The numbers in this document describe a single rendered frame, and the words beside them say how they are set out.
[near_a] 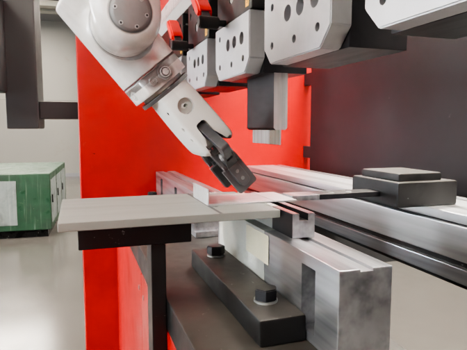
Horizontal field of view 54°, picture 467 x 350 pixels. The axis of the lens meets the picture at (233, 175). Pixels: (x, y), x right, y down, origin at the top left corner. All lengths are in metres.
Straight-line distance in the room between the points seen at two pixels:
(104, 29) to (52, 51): 10.77
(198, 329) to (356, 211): 0.45
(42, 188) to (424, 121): 4.28
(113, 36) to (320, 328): 0.37
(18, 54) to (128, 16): 1.53
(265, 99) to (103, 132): 0.89
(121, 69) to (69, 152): 10.56
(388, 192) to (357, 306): 0.30
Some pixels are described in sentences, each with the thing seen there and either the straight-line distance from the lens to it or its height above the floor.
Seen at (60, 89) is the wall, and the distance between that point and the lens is 11.18.
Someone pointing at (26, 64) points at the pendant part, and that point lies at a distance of 2.02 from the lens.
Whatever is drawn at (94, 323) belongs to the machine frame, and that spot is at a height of 0.49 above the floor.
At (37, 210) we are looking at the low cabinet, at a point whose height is 0.28.
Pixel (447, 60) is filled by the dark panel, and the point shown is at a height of 1.25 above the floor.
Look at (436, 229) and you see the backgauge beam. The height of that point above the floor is 0.96.
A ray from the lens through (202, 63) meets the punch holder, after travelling 0.83.
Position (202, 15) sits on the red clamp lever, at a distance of 0.70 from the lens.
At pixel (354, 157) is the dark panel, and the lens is 1.38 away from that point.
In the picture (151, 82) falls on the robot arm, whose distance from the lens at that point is 0.60.
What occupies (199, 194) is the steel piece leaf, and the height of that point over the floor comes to 1.01.
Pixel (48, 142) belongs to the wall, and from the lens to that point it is 11.19.
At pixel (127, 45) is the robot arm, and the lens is 0.53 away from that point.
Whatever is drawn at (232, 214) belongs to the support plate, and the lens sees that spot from 0.56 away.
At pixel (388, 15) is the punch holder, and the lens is 0.36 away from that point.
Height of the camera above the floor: 1.10
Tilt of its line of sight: 6 degrees down
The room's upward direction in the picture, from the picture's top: straight up
